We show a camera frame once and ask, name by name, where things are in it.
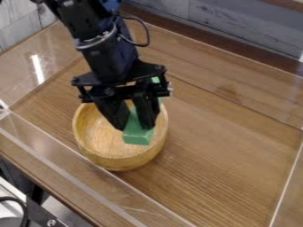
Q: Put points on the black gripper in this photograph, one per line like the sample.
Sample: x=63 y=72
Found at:
x=110 y=51

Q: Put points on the green rectangular block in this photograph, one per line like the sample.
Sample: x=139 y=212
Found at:
x=134 y=134

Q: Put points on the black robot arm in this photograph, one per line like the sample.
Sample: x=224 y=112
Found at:
x=98 y=13

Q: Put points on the brown wooden bowl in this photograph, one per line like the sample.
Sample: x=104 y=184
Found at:
x=100 y=142

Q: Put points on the clear acrylic tray wall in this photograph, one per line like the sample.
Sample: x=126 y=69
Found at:
x=134 y=199

